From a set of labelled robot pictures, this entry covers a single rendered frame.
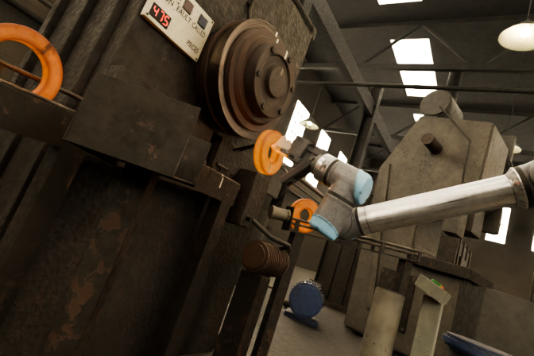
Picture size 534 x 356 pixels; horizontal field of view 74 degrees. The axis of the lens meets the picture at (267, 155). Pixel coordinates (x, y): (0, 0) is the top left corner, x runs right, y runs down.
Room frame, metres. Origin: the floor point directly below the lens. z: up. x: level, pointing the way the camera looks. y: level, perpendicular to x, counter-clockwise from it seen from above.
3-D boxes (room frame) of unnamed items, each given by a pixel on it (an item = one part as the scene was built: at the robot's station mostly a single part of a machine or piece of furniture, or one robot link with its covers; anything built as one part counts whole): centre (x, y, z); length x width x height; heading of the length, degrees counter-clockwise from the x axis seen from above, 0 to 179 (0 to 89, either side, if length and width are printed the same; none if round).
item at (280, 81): (1.27, 0.08, 1.11); 0.28 x 0.06 x 0.28; 145
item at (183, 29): (1.11, 0.44, 1.15); 0.26 x 0.02 x 0.18; 145
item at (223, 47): (1.33, 0.16, 1.11); 0.47 x 0.06 x 0.47; 145
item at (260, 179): (1.53, 0.03, 0.68); 0.11 x 0.08 x 0.24; 55
